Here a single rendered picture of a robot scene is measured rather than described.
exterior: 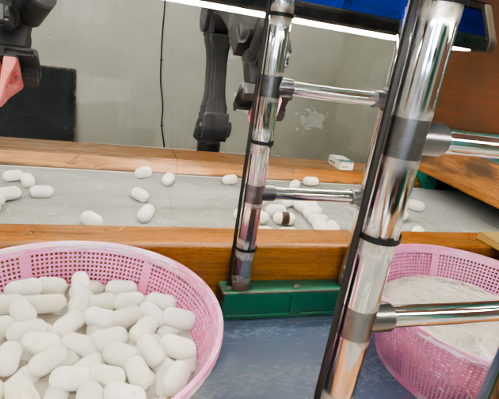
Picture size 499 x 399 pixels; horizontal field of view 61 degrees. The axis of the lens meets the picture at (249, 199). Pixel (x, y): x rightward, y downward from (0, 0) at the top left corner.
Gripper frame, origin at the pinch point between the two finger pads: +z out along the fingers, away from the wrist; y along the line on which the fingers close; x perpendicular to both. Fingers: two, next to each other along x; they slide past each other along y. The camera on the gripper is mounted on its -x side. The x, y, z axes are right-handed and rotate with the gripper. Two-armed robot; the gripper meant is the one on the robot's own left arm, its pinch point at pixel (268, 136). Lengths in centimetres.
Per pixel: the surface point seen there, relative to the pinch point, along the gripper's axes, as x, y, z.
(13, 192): 2.8, -39.7, 11.8
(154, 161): 14.8, -18.5, -3.0
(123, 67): 136, -23, -146
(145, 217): -1.8, -21.6, 17.5
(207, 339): -18.8, -17.7, 37.6
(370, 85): 102, 117, -123
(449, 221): 1.8, 35.3, 15.0
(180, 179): 13.4, -13.9, 1.7
